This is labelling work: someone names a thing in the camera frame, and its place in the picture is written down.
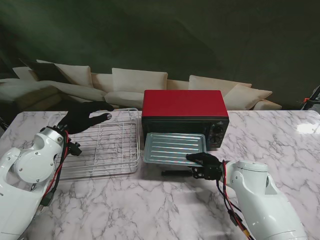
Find silver ribbed baking tray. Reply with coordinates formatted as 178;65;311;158
142;132;208;167

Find black stand with orange clip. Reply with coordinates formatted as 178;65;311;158
298;84;320;111

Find red black arm cable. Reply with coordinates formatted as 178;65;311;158
37;129;73;216
214;161;253;238

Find beige sofa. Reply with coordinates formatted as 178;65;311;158
0;59;283;112

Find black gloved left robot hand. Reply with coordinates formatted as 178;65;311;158
58;101;115;136

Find dark brown sofa cushion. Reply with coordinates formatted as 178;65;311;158
19;59;73;85

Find red black right arm cable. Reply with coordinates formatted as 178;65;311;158
214;161;253;238

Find glass oven door black handle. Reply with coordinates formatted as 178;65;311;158
144;163;201;180

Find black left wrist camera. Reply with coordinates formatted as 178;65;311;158
67;141;83;157

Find red toaster oven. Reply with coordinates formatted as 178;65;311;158
141;89;230;154

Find white wire dish rack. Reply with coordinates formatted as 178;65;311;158
29;107;141;180

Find red black left arm cable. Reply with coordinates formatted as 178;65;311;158
37;129;73;216

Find long cream sofa seat cushion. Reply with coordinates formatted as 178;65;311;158
0;78;107;103

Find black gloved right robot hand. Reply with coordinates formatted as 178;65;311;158
186;152;223;181

